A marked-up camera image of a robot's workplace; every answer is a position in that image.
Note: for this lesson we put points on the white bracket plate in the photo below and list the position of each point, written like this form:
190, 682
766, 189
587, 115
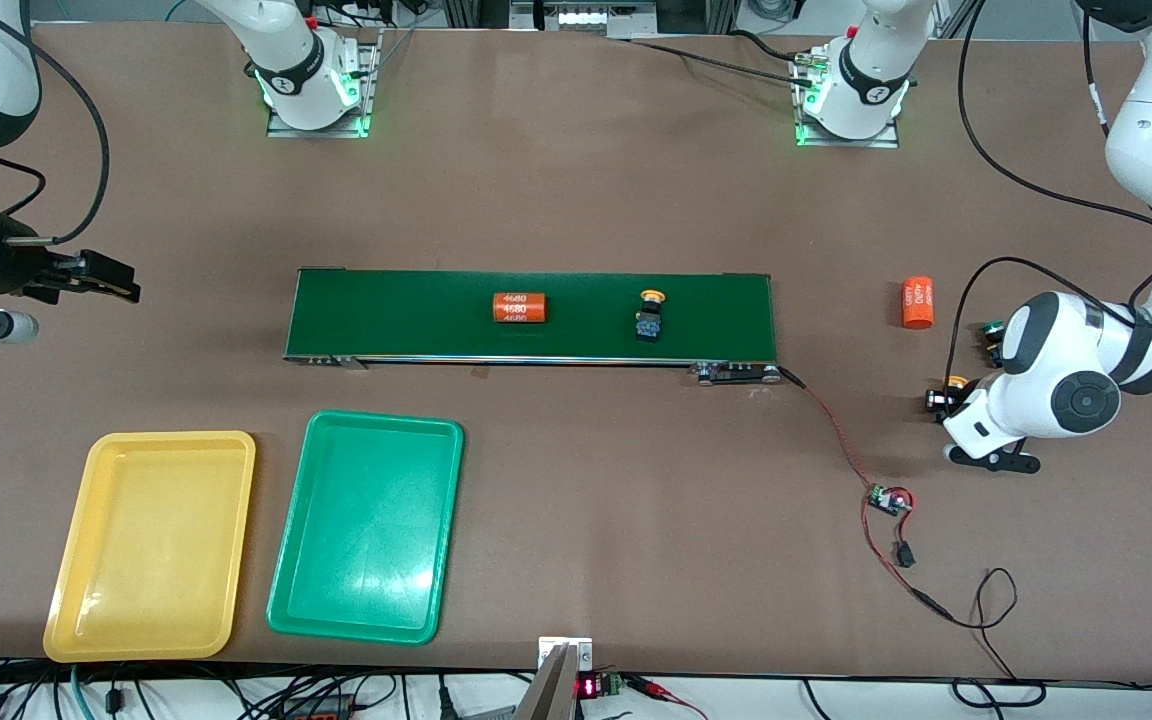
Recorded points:
581, 648

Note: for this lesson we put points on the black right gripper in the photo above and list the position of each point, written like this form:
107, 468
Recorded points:
14, 267

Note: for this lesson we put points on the black power strip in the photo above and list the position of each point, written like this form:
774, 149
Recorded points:
321, 712

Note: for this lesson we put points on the small black circuit board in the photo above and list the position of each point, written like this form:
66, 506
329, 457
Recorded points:
886, 498

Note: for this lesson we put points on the green push button green indicator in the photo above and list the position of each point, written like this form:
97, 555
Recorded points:
990, 335

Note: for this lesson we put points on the grey metal pole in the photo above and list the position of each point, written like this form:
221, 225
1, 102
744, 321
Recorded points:
548, 695

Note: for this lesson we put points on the orange 4680 battery cylinder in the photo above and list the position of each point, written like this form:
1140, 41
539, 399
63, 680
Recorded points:
918, 302
520, 307

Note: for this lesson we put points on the red clip lead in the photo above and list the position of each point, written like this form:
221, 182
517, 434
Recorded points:
651, 688

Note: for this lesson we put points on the green belt conveyor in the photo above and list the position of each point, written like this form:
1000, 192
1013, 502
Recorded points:
416, 315

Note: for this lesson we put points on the red LED display module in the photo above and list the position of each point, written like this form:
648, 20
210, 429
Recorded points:
591, 687

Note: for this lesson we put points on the yellow plastic tray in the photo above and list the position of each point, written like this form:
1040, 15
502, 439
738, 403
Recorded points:
151, 545

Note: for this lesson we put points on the aluminium frame rack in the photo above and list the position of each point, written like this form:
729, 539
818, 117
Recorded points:
586, 18

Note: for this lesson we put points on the green plastic tray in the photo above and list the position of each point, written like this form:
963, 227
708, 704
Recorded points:
366, 530

